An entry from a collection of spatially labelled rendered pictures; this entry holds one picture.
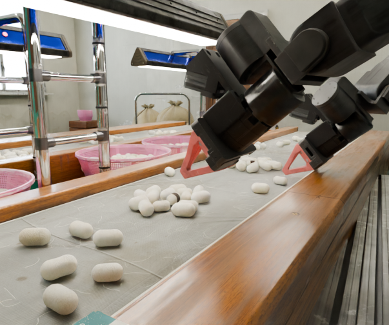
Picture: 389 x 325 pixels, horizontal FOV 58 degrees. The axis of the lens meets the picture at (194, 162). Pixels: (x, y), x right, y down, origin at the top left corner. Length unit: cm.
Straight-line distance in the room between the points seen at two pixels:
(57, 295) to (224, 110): 27
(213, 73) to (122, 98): 634
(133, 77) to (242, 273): 634
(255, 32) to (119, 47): 643
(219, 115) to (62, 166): 68
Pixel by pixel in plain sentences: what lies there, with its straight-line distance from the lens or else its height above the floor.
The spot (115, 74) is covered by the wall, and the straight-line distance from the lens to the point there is 688.
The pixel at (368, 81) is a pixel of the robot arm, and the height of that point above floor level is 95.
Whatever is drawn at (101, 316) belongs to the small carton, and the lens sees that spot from 26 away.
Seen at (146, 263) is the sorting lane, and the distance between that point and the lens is 42.
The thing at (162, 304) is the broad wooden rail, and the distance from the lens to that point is 30.
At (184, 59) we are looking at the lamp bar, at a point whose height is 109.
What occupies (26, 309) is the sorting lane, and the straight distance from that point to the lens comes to 37.
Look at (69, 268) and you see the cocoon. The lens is 40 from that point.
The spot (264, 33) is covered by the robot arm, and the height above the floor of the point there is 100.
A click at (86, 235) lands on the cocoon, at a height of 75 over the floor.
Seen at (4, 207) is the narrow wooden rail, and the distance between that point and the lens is 59.
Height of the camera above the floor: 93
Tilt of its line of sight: 11 degrees down
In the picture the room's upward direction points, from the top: straight up
